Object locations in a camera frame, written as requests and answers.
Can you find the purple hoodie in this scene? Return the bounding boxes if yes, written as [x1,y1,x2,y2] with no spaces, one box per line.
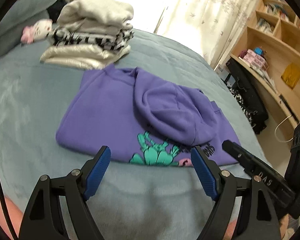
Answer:
[56,65,238,166]

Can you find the black chair with clothes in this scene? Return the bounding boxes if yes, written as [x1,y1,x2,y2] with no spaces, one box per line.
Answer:
[224,58,269,134]

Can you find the right hand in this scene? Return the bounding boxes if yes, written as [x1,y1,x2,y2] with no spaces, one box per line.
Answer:
[225,214,291,240]

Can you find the left hand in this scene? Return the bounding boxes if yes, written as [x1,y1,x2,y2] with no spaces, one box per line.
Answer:
[0,195,24,240]

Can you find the grey-blue bed blanket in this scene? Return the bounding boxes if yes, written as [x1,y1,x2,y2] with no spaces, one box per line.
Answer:
[0,30,265,239]

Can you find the yellow cloth on shelf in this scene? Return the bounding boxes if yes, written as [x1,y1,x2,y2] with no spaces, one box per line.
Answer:
[281,63,300,89]

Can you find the pink boxes on shelf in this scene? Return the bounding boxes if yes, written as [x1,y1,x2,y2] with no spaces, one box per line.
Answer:
[238,47,269,71]

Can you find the wooden shelf desk unit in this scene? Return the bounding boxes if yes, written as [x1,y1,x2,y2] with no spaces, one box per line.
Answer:
[230,0,300,143]

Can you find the white shiny puffer jacket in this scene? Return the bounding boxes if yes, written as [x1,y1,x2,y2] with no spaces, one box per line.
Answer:
[40,44,130,70]

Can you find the black white patterned garment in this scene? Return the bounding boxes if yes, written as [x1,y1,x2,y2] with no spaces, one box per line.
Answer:
[46,28,134,52]

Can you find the pink white plush toy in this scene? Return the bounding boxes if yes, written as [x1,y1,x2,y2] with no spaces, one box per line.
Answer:
[20,19,52,44]

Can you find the cream floral curtain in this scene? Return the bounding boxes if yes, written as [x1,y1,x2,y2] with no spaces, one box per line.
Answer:
[67,0,258,67]

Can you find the grey folded sweatshirt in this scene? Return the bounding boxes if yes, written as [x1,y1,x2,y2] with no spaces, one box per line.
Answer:
[57,0,134,36]

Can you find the grey pillow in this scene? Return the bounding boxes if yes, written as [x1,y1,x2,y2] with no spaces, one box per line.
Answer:
[0,0,57,57]

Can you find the white cable loop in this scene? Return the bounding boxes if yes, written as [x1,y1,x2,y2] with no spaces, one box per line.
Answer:
[274,114,294,144]

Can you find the black cable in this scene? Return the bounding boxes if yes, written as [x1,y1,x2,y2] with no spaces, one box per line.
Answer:
[0,154,18,240]

